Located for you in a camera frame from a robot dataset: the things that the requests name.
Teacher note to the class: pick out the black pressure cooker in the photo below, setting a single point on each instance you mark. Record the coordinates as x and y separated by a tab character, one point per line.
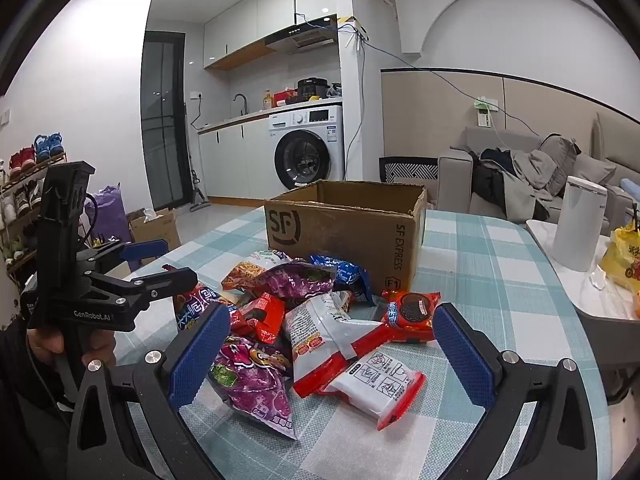
311	89

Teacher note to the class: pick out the black and white patterned basket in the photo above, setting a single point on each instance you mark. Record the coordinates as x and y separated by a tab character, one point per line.
407	170

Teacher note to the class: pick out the red sandwich cookie packet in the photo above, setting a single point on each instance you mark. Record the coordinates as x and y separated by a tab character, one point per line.
410	312

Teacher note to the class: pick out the white cylindrical appliance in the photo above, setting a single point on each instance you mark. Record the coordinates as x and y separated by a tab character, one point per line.
577	225

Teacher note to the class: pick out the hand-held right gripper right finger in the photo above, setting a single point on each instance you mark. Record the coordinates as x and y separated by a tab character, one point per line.
462	360

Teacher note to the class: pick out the red and blue snack packet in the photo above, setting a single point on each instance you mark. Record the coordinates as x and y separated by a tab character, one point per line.
192	310

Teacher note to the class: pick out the white upper kitchen cabinets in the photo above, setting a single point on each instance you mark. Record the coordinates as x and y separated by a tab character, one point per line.
250	15

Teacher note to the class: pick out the grey sofa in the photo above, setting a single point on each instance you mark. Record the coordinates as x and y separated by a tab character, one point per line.
455	180

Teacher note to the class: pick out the dark glass door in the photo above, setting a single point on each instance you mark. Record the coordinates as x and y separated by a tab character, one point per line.
160	120

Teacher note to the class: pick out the small cardboard box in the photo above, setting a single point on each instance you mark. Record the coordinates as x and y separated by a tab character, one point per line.
160	232

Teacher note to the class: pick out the green and white wall device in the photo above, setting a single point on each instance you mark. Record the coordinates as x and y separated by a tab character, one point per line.
486	110

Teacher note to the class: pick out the brown cardboard box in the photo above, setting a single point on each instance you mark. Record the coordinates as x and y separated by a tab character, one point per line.
345	230

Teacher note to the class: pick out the light blue cushion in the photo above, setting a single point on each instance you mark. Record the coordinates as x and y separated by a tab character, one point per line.
631	184

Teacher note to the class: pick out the white kitchen cabinets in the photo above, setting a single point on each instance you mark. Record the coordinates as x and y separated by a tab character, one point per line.
235	160
250	15

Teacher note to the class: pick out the small red snack packet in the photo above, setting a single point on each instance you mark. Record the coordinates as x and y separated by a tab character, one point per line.
260	317

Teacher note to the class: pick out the grey pillow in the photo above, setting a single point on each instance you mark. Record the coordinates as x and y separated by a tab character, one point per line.
592	167
557	155

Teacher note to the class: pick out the person's left hand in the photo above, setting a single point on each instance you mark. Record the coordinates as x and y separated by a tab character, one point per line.
45	347

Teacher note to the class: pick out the white washing machine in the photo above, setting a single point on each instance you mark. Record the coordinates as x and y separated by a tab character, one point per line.
307	145

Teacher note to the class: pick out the white marble side table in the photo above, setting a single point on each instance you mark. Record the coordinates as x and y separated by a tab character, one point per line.
590	305

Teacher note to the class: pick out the kitchen faucet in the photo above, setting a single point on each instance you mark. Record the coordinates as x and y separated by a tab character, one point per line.
241	102

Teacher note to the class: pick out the blue shoes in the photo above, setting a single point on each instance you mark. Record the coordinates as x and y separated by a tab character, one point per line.
49	145

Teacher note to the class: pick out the range hood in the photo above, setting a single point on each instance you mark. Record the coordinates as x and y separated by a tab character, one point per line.
302	39

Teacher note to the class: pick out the wooden shoe rack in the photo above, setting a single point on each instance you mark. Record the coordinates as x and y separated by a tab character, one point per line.
20	240

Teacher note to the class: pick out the white router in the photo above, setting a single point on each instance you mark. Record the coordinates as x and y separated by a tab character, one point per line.
356	28

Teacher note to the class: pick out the white lower kitchen cabinets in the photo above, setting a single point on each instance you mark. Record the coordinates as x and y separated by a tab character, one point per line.
235	160

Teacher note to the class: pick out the yellow plastic bag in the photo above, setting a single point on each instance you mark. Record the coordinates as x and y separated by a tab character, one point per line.
622	260

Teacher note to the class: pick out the red box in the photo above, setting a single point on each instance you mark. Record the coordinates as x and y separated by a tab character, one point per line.
285	97

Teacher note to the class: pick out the white and red snack bag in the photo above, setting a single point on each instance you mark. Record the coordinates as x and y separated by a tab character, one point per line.
322	340

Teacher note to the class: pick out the white packet with red edges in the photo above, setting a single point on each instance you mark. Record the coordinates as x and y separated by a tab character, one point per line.
375	385

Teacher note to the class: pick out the fries print snack bag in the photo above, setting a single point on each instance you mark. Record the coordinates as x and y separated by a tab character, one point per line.
250	267

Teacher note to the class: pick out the purple plastic bag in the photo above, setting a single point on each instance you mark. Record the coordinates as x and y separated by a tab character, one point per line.
110	210

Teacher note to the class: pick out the grey jacket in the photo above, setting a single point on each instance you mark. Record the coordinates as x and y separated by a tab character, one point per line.
530	180

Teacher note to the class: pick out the floor mop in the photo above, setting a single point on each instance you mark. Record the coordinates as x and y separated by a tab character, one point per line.
199	204

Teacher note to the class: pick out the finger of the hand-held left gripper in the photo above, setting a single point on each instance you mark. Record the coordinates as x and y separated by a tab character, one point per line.
145	251
165	282

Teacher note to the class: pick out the dark jacket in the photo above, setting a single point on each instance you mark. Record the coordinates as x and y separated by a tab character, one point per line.
492	180

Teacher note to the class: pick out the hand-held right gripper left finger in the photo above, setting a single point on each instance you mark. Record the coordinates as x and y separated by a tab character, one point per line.
200	360

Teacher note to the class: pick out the person's left forearm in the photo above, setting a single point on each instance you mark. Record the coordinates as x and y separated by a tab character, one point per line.
25	405

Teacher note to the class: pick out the purple snack bag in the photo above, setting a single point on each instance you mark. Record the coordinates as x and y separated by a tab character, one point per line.
300	282
255	380

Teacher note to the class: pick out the red shoes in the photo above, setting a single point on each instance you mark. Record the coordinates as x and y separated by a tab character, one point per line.
21	159

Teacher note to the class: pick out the yellow bottle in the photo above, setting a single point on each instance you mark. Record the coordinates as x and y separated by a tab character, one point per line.
268	101

